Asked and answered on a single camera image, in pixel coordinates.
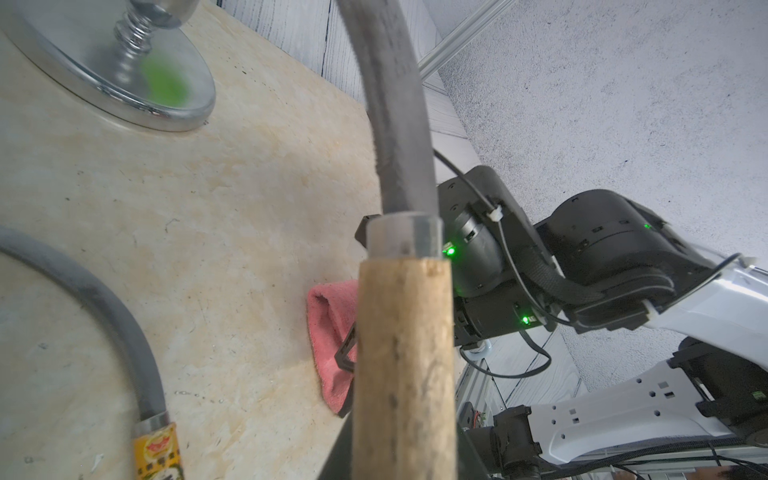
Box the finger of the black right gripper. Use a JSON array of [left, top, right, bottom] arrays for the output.
[[334, 323, 357, 418]]

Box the pink fluffy rag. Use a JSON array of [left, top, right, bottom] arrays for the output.
[[307, 280, 358, 418]]

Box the small sickle wooden handle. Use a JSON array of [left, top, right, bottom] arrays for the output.
[[1, 227, 186, 479], [339, 1, 458, 479]]

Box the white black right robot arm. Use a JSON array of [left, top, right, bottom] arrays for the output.
[[438, 166, 767, 479]]

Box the chrome glass holder stand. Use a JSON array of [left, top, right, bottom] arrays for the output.
[[1, 1, 216, 132]]

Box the right aluminium frame post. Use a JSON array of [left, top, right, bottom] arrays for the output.
[[418, 0, 517, 81]]

